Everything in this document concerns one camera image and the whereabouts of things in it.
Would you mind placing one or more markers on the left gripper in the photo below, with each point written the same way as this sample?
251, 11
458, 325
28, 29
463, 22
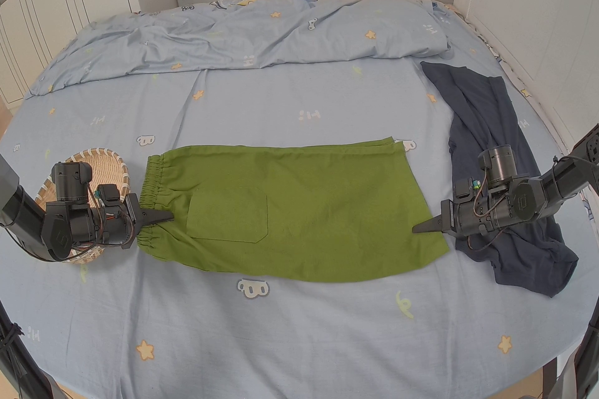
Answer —
112, 226

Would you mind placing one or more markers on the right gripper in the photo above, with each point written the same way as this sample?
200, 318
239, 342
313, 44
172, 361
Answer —
472, 219

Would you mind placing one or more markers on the green shorts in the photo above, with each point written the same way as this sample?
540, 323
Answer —
327, 210

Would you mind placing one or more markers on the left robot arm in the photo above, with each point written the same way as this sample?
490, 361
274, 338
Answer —
61, 229

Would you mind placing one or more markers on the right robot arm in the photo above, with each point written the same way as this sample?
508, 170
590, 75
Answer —
529, 200

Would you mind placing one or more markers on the round woven basket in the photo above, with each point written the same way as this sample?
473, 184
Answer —
105, 168

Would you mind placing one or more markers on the dark blue T-shirt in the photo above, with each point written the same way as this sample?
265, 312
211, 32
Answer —
486, 116

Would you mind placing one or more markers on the white wardrobe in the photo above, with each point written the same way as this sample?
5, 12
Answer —
47, 13

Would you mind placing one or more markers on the pale blue quilt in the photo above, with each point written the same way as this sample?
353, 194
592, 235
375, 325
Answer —
262, 37

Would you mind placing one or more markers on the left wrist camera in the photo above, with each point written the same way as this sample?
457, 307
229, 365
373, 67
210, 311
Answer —
110, 195

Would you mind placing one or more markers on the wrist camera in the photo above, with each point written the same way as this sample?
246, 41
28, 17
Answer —
110, 195
464, 189

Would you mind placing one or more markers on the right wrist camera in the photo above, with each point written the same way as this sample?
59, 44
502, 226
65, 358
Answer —
464, 189

